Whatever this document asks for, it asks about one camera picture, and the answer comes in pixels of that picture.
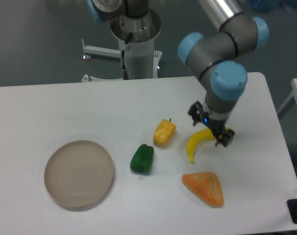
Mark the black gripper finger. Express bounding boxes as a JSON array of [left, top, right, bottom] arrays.
[[188, 101, 207, 126], [213, 128, 235, 147]]

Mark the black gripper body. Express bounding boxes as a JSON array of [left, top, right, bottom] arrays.
[[201, 109, 228, 137]]

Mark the yellow toy pepper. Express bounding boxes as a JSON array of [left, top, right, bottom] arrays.
[[153, 118, 176, 147]]

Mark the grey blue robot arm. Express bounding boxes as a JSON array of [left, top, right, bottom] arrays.
[[87, 0, 269, 146]]

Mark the green toy pepper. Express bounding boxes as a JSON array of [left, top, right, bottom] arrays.
[[129, 144, 154, 174]]

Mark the yellow toy banana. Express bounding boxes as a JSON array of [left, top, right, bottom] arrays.
[[186, 129, 222, 164]]

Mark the orange triangular toy bread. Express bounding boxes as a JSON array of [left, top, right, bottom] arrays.
[[181, 171, 224, 208]]

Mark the beige round plate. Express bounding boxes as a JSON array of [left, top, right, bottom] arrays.
[[44, 140, 114, 211]]

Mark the blue bag in background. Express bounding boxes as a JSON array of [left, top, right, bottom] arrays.
[[241, 0, 297, 16]]

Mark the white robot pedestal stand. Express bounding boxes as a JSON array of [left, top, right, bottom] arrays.
[[82, 9, 162, 80]]

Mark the black cable on pedestal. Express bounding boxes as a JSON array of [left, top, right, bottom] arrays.
[[121, 32, 134, 80]]

